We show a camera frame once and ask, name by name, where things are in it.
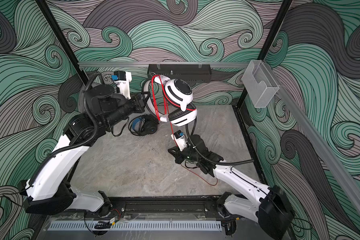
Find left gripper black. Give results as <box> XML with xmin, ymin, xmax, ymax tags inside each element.
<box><xmin>101</xmin><ymin>90</ymin><xmax>149</xmax><ymax>132</ymax></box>

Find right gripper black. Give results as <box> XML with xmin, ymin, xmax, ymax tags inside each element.
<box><xmin>167</xmin><ymin>143</ymin><xmax>202</xmax><ymax>165</ymax></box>

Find black blue headphones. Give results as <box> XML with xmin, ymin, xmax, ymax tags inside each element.
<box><xmin>129</xmin><ymin>114</ymin><xmax>159</xmax><ymax>137</ymax></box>

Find white black headphones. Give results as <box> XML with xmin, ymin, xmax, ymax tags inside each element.
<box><xmin>142</xmin><ymin>75</ymin><xmax>198</xmax><ymax>127</ymax></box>

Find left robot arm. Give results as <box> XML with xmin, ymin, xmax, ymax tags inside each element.
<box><xmin>18</xmin><ymin>84</ymin><xmax>151</xmax><ymax>217</ymax></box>

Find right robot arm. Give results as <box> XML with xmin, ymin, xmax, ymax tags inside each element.
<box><xmin>168</xmin><ymin>131</ymin><xmax>295</xmax><ymax>240</ymax></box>

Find black perforated metal tray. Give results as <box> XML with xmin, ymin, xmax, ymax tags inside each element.
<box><xmin>148</xmin><ymin>65</ymin><xmax>212</xmax><ymax>86</ymax></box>

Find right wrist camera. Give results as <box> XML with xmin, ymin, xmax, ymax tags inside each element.
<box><xmin>171</xmin><ymin>130</ymin><xmax>188</xmax><ymax>152</ymax></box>

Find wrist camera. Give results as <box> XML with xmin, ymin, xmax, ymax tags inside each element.
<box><xmin>171</xmin><ymin>130</ymin><xmax>188</xmax><ymax>152</ymax></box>
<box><xmin>112</xmin><ymin>71</ymin><xmax>132</xmax><ymax>100</ymax></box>

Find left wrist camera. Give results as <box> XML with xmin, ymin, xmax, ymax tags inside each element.
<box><xmin>112</xmin><ymin>71</ymin><xmax>132</xmax><ymax>100</ymax></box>

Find aluminium rail back wall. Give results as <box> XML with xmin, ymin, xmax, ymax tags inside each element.
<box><xmin>78</xmin><ymin>61</ymin><xmax>249</xmax><ymax>69</ymax></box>

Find aluminium rail wall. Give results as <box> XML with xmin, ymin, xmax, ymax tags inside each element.
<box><xmin>261</xmin><ymin>61</ymin><xmax>360</xmax><ymax>216</ymax></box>
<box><xmin>78</xmin><ymin>61</ymin><xmax>249</xmax><ymax>69</ymax></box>

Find right arm corrugated cable hose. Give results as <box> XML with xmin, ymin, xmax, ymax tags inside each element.
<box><xmin>185</xmin><ymin>119</ymin><xmax>255</xmax><ymax>166</ymax></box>

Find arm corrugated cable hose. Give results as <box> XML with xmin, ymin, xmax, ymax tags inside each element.
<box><xmin>28</xmin><ymin>71</ymin><xmax>104</xmax><ymax>187</ymax></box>
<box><xmin>185</xmin><ymin>119</ymin><xmax>255</xmax><ymax>166</ymax></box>

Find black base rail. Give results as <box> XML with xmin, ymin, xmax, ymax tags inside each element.
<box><xmin>109</xmin><ymin>196</ymin><xmax>224</xmax><ymax>218</ymax></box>

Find white slotted cable duct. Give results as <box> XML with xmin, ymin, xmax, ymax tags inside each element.
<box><xmin>48</xmin><ymin>220</ymin><xmax>223</xmax><ymax>232</ymax></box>

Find black frame post left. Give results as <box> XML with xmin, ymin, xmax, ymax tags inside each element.
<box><xmin>35</xmin><ymin>0</ymin><xmax>89</xmax><ymax>85</ymax></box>

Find black frame post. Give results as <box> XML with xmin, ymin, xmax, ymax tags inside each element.
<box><xmin>237</xmin><ymin>1</ymin><xmax>292</xmax><ymax>109</ymax></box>
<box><xmin>35</xmin><ymin>0</ymin><xmax>89</xmax><ymax>85</ymax></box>

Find black frame post right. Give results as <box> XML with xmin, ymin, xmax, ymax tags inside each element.
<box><xmin>237</xmin><ymin>1</ymin><xmax>292</xmax><ymax>109</ymax></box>

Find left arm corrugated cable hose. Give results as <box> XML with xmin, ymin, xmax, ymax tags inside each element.
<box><xmin>28</xmin><ymin>71</ymin><xmax>104</xmax><ymax>187</ymax></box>

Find clear plastic wall bin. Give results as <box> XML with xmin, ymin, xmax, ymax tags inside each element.
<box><xmin>242</xmin><ymin>60</ymin><xmax>280</xmax><ymax>108</ymax></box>

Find aluminium rail right wall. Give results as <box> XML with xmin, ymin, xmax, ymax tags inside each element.
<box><xmin>261</xmin><ymin>61</ymin><xmax>360</xmax><ymax>216</ymax></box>

